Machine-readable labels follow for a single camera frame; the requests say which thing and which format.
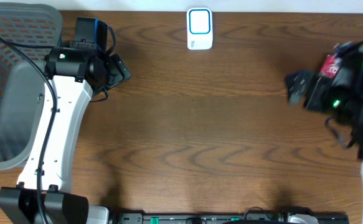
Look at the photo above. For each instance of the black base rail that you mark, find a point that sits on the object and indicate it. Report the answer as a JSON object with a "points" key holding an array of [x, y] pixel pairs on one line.
{"points": [[253, 216]]}

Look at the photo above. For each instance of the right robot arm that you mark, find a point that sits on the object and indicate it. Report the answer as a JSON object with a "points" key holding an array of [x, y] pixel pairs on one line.
{"points": [[354, 121]]}

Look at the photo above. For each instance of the grey plastic mesh basket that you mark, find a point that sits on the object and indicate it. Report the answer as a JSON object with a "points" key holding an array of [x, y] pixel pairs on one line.
{"points": [[34, 28]]}

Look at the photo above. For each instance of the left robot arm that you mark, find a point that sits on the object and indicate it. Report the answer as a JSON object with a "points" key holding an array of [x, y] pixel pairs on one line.
{"points": [[43, 193]]}

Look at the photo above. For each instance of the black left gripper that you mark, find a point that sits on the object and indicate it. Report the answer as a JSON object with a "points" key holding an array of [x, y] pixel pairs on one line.
{"points": [[119, 70]]}

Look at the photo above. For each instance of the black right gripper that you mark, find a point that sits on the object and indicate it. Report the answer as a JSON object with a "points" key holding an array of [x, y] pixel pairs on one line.
{"points": [[314, 96]]}

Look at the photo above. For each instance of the red purple pad package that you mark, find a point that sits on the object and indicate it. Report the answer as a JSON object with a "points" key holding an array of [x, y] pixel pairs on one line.
{"points": [[330, 66]]}

